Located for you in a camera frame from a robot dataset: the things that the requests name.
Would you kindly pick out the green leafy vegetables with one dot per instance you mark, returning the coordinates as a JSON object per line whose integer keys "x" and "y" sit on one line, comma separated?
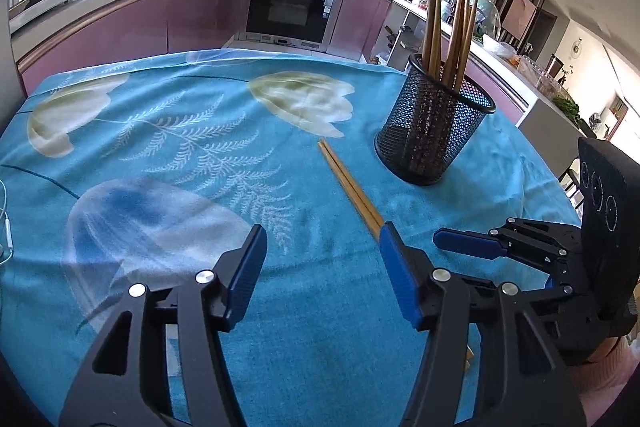
{"x": 567, "y": 108}

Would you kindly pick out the small wall fan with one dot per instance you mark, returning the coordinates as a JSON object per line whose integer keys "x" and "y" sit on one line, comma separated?
{"x": 576, "y": 49}

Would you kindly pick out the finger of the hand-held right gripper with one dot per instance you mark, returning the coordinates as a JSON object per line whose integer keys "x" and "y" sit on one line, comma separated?
{"x": 547, "y": 297}
{"x": 467, "y": 243}

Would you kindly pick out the blue floral tablecloth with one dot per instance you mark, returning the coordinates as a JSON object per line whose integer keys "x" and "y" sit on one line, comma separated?
{"x": 200, "y": 207}

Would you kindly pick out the red-patterned bamboo chopstick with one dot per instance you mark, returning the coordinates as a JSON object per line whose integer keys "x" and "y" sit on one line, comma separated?
{"x": 345, "y": 184}
{"x": 352, "y": 179}

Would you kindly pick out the clear plastic container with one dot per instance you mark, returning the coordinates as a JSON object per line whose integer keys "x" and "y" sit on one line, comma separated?
{"x": 540, "y": 79}

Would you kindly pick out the purple kitchen cabinets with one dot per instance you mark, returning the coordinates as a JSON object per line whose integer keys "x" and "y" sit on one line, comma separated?
{"x": 125, "y": 22}

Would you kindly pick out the bundle of bamboo chopsticks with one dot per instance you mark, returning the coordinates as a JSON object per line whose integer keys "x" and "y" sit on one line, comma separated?
{"x": 435, "y": 32}

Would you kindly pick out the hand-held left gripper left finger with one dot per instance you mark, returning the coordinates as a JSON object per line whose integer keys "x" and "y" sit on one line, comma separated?
{"x": 247, "y": 272}

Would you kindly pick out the dark chair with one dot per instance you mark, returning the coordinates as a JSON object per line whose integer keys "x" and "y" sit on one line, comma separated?
{"x": 571, "y": 184}

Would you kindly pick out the person's right forearm pink sleeve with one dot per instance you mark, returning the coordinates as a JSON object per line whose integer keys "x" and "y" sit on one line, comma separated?
{"x": 607, "y": 387}

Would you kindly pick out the black mesh utensil holder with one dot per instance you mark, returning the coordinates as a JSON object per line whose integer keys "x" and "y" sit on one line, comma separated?
{"x": 425, "y": 142}

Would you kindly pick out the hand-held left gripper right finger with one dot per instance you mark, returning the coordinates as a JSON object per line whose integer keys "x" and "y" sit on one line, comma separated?
{"x": 400, "y": 277}

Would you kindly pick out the black built-in oven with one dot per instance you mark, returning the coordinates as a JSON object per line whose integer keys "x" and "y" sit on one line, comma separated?
{"x": 290, "y": 7}

